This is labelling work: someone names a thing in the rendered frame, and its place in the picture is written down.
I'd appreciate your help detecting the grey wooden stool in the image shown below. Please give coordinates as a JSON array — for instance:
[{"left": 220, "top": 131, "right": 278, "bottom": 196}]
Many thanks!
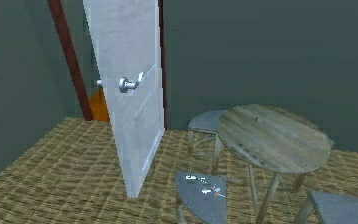
[
  {"left": 187, "top": 109, "right": 229, "bottom": 176},
  {"left": 276, "top": 105, "right": 335, "bottom": 194},
  {"left": 174, "top": 170, "right": 228, "bottom": 224},
  {"left": 292, "top": 190, "right": 358, "bottom": 224}
]

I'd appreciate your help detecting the white room door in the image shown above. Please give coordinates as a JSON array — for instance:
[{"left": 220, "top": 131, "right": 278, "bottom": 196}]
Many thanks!
[{"left": 82, "top": 0, "right": 166, "bottom": 199}]

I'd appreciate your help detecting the round wooden table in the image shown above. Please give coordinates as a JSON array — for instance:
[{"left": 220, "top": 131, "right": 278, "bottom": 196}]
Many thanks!
[{"left": 216, "top": 104, "right": 332, "bottom": 224}]

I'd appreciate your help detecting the silver door handle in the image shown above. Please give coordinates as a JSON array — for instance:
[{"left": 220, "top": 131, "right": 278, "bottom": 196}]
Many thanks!
[{"left": 117, "top": 70, "right": 146, "bottom": 94}]

